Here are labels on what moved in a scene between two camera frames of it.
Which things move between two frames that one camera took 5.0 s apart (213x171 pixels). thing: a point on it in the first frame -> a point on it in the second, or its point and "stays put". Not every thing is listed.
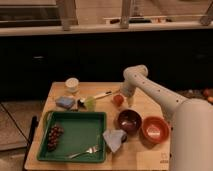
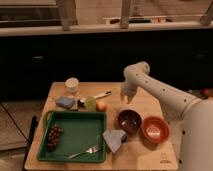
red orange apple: (118, 100) -> (101, 106)
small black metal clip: (80, 104) stays put
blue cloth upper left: (65, 101) stays put
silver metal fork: (89, 150) stays put
